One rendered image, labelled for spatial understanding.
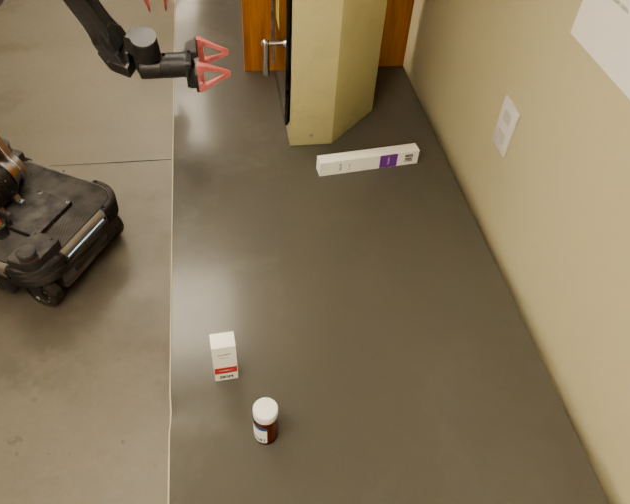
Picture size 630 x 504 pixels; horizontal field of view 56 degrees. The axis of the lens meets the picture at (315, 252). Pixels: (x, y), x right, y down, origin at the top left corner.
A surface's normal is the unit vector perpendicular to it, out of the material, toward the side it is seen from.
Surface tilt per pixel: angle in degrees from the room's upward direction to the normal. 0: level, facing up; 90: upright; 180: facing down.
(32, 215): 0
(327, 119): 90
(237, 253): 0
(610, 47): 90
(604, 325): 90
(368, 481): 0
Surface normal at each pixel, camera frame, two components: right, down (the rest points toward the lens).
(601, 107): -0.99, 0.07
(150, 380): 0.05, -0.68
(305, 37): 0.15, 0.73
